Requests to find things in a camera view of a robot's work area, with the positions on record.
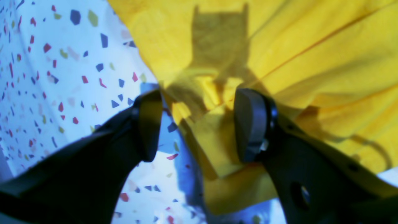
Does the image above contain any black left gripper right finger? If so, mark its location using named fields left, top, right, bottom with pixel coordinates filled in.
left=234, top=88, right=398, bottom=224

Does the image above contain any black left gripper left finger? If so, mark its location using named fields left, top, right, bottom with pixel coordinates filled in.
left=1, top=90, right=163, bottom=224

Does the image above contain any yellow T-shirt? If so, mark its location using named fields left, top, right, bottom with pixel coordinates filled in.
left=109, top=0, right=397, bottom=215

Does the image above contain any terrazzo pattern table cloth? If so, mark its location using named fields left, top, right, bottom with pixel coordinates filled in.
left=0, top=0, right=398, bottom=224

